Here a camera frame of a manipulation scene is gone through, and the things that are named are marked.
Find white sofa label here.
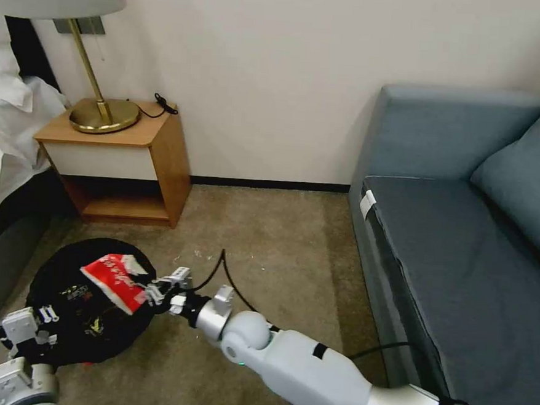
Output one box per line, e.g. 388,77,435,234
359,188,378,221

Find blue grey sofa cushion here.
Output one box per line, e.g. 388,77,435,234
463,132,540,283

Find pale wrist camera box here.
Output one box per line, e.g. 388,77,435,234
169,265,194,287
0,305,41,353

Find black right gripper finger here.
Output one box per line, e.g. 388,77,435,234
141,285,186,317
151,273,178,292

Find black headboard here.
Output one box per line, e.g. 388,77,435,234
0,14,69,102

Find red white snack wrapper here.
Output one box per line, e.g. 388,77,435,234
76,250,153,318

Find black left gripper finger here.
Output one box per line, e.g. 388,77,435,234
33,330,59,347
33,304,59,327

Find wooden nightstand with white drawer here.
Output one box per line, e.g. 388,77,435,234
27,92,198,231

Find black baseboard strip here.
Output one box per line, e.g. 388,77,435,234
189,172,351,196

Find blue grey sofa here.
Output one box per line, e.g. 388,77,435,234
333,71,540,405

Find grey wall switch panel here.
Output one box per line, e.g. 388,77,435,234
52,13,109,38

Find white bed duvet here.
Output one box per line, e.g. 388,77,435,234
0,72,72,236

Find thin black lamp cord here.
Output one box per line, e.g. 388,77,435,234
136,91,180,120

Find black round trash bin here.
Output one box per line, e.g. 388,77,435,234
23,233,161,372

